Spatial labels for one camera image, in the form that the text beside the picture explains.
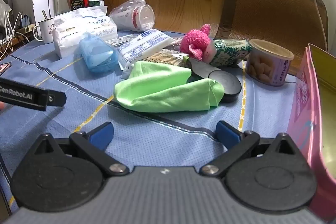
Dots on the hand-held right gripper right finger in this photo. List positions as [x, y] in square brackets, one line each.
[228, 134]

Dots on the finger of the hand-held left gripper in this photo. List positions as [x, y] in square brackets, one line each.
[57, 99]

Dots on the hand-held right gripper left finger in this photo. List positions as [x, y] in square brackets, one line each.
[101, 134]

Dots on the blue plastic case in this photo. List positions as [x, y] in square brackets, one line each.
[97, 54]

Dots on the green cloth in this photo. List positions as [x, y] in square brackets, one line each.
[162, 90]

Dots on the pink tin box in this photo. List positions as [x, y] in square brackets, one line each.
[307, 108]

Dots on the white and blue packet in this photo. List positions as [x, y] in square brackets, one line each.
[144, 48]

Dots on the pink fluffy toy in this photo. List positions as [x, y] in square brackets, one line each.
[195, 41]

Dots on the black round compact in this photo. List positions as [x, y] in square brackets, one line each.
[223, 82]

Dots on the blue checked tablecloth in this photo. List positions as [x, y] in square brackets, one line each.
[162, 134]

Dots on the white power strip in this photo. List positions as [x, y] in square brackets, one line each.
[15, 31]

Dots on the white enamel mug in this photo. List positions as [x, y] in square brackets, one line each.
[46, 31]

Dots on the white tissue pack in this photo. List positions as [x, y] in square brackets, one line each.
[76, 29]

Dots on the purple food can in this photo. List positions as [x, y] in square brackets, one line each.
[267, 66]

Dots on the green patterned tissue pack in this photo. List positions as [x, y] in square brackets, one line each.
[231, 52]

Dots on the metal spoon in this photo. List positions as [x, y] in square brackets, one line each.
[44, 14]

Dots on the barcoded card pack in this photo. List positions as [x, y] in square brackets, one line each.
[119, 40]

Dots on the patterned flat packet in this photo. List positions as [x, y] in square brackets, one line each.
[165, 57]

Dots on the plastic wrapped cup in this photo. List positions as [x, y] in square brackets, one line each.
[134, 16]

